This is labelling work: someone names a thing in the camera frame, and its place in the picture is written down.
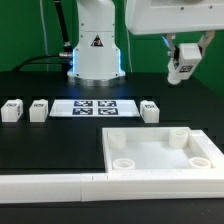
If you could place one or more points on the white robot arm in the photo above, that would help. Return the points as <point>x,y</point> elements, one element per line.
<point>96,59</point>

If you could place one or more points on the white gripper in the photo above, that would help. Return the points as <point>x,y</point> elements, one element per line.
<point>175,16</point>

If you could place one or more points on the white square tabletop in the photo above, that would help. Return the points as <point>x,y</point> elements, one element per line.
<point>158,148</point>

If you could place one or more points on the white L-shaped obstacle wall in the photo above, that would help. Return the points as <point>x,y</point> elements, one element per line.
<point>124,185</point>

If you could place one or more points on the white marker sheet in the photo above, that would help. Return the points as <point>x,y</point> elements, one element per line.
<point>94,108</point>

